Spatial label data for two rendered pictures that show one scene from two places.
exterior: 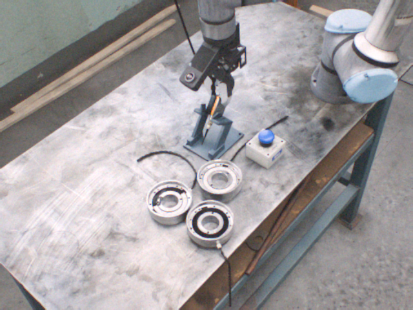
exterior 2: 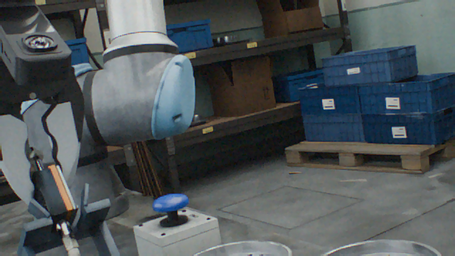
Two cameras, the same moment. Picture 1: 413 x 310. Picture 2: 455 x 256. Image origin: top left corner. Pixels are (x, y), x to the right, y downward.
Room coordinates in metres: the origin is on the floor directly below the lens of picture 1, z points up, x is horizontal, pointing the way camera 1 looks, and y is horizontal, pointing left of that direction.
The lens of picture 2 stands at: (0.63, 0.45, 1.03)
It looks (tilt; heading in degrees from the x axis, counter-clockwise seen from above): 8 degrees down; 284
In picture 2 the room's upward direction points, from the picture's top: 10 degrees counter-clockwise
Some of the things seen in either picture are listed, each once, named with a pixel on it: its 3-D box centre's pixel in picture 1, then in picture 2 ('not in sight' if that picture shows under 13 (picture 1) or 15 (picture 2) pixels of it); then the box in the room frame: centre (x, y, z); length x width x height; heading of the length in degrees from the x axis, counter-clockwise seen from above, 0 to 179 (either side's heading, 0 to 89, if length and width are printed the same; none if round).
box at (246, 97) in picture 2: not in sight; (239, 85); (1.70, -4.25, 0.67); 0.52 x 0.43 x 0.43; 46
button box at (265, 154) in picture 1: (266, 146); (175, 239); (0.87, -0.15, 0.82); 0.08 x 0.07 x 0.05; 136
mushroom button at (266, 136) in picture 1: (266, 141); (173, 217); (0.86, -0.14, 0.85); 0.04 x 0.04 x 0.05
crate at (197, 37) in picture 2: not in sight; (170, 40); (2.08, -3.87, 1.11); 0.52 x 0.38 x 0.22; 46
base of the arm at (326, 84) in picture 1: (340, 72); (76, 184); (1.11, -0.38, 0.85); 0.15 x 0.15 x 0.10
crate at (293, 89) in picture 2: not in sight; (301, 84); (1.27, -4.71, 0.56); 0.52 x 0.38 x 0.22; 43
